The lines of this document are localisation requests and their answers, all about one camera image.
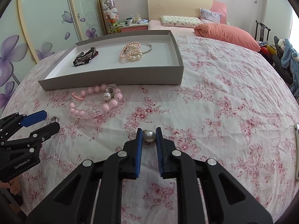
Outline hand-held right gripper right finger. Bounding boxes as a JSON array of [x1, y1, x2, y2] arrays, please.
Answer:
[[155, 127, 274, 224]]

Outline small lilac floral pillow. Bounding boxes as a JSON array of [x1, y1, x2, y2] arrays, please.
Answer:
[[200, 8, 222, 24]]

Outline blue plush garment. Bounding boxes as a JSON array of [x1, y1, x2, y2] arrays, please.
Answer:
[[280, 38, 299, 69]]

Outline cream patterned pillow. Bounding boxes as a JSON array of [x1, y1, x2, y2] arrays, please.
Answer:
[[160, 15, 203, 27]]

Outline clear tube of plush toys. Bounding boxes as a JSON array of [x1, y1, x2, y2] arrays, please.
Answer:
[[100, 0, 122, 35]]

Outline beige and pink headboard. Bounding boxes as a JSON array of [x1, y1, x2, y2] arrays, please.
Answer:
[[147, 0, 227, 25]]

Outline shallow grey cardboard box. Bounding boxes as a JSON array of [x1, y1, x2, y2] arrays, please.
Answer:
[[38, 30, 184, 91]]

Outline pink sheeted bed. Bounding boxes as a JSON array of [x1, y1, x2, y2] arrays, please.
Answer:
[[148, 20, 197, 36]]

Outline large pink bead bracelet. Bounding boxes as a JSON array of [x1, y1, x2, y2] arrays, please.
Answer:
[[68, 83, 123, 119]]

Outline small pink pearl bracelet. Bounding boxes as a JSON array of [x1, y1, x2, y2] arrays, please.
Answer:
[[120, 42, 142, 59]]

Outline person's left hand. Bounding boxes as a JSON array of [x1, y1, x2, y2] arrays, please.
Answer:
[[0, 177, 22, 195]]

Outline large white pearl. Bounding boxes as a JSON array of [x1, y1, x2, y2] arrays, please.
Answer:
[[143, 131, 156, 143]]

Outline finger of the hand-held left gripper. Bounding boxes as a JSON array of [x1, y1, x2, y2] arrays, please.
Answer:
[[9, 110, 48, 128], [5, 122, 61, 148]]

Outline thin silver bangle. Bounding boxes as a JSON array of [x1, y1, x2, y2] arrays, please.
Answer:
[[125, 42, 153, 55]]

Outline wide silver cuff bracelet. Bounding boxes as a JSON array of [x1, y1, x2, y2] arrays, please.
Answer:
[[77, 50, 96, 61]]

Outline salmon pink pillow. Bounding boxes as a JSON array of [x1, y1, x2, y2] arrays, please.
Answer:
[[194, 23, 261, 52]]

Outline white pearl bracelet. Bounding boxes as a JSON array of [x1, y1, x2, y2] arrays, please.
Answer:
[[121, 51, 142, 62]]

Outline pile of colourful toys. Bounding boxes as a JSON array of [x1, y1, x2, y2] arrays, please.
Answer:
[[258, 41, 278, 57]]

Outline flower print sliding wardrobe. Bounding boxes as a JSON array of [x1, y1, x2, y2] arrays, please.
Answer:
[[0, 0, 105, 113]]

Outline pile of clothes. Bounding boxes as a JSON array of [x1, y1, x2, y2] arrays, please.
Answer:
[[272, 36, 299, 91]]

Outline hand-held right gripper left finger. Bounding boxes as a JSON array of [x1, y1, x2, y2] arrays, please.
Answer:
[[26, 128, 143, 224]]

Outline black bead bracelet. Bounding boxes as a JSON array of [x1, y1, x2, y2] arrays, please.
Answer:
[[72, 47, 99, 67]]

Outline dark wooden chair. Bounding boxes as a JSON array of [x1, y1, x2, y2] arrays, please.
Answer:
[[255, 20, 271, 43]]

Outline pink and white nightstand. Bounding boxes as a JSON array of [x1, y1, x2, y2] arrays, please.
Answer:
[[118, 19, 149, 33]]

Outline pink floral bedsheet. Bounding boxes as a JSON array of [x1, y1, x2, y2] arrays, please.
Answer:
[[0, 35, 299, 224]]

